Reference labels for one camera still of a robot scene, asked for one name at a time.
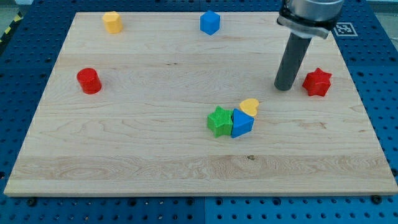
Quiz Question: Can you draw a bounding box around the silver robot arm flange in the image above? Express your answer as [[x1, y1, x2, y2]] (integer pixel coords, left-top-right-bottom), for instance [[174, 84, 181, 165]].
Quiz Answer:
[[277, 0, 344, 39]]

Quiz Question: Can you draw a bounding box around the blue triangle block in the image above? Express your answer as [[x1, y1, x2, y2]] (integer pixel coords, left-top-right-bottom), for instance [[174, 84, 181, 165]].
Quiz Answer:
[[231, 108, 254, 138]]

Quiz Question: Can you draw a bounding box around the green star block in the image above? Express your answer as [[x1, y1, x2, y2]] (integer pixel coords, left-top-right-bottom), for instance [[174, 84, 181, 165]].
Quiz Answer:
[[207, 106, 233, 138]]

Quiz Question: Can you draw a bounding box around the yellow heart block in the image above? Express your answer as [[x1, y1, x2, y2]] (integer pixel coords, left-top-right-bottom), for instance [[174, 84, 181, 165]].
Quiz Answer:
[[239, 98, 259, 117]]

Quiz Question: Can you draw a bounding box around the light wooden board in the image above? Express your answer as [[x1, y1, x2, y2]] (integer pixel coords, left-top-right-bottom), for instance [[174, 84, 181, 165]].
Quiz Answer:
[[4, 12, 397, 197]]

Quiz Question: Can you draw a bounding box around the blue cube block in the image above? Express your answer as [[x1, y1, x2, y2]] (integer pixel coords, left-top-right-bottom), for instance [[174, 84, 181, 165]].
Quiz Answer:
[[200, 11, 221, 35]]

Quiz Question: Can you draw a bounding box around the red cylinder block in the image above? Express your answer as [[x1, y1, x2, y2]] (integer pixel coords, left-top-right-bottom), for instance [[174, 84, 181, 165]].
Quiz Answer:
[[76, 68, 102, 94]]

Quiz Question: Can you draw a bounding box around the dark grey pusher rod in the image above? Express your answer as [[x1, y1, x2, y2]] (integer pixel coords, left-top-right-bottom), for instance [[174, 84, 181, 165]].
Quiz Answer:
[[274, 32, 312, 91]]

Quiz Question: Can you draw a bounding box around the red star block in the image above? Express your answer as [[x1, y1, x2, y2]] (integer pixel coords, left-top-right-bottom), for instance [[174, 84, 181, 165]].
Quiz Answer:
[[302, 68, 332, 96]]

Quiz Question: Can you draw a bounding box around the yellow hexagon block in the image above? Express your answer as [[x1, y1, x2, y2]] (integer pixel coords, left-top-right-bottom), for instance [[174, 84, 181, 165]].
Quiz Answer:
[[102, 11, 123, 34]]

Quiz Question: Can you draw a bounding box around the white fiducial marker tag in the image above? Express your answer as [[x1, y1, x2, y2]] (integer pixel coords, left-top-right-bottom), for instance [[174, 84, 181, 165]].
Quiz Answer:
[[333, 22, 358, 37]]

